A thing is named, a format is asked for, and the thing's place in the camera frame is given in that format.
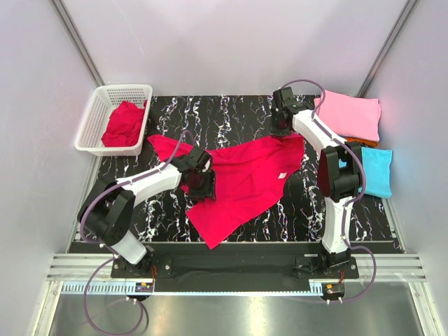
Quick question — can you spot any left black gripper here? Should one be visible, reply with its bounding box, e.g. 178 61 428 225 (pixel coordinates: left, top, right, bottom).
188 169 216 202

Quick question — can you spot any crimson t shirt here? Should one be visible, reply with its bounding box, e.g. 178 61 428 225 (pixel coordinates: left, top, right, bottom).
168 134 305 249
101 101 146 148

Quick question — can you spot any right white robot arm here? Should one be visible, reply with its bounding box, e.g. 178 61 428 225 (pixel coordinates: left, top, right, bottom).
269 87 365 278

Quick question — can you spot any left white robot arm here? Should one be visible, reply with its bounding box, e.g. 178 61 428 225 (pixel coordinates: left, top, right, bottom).
78 146 216 277

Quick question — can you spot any folded pink t shirt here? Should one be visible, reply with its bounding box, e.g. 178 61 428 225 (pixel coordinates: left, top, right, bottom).
317 90 382 142

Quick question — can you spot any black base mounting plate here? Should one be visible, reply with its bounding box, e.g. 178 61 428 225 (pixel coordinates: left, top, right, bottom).
111 242 359 295

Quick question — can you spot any folded orange t shirt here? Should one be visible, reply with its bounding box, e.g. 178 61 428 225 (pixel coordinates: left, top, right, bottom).
345 137 378 148

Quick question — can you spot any crimson t shirt in basket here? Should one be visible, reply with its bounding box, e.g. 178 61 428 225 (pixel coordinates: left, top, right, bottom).
101 101 146 148

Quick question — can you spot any black marble pattern mat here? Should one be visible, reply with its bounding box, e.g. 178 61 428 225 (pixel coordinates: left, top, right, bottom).
71 94 403 253

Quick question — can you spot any folded cyan t shirt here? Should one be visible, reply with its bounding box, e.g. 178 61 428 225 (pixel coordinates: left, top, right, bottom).
362 147 393 199

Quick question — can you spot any white plastic basket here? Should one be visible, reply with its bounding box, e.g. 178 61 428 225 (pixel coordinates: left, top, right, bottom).
74 84 153 157

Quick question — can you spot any aluminium frame rail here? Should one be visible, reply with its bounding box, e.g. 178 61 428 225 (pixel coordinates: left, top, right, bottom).
47 254 428 281

